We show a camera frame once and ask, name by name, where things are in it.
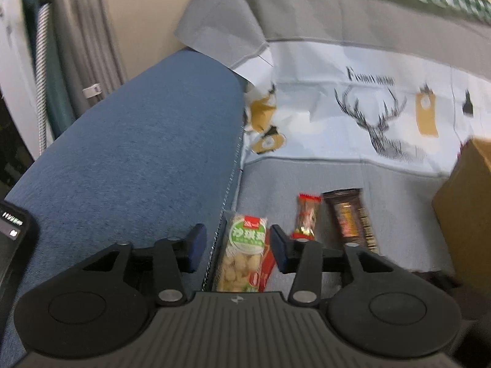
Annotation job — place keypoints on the grey curtain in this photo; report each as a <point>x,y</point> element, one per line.
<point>84,27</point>

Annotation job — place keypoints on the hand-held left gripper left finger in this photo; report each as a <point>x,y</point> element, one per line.
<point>197,246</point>

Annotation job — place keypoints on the green label snack packet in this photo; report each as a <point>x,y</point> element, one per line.
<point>241,255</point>

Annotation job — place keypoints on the grey deer printed blanket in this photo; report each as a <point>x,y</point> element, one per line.
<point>307,176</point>

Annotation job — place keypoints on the cardboard box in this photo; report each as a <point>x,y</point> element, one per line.
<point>468,207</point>

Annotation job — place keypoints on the white clip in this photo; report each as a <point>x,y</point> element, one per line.
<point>92,91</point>

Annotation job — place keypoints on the black smartphone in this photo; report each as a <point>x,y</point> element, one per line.
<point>13,237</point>

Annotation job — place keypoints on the brown snack bar packet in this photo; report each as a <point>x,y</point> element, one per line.
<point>351,218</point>

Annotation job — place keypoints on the red candy packet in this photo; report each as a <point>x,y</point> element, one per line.
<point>308,214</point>

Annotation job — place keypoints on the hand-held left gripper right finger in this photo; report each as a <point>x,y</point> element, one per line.
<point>278,250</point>

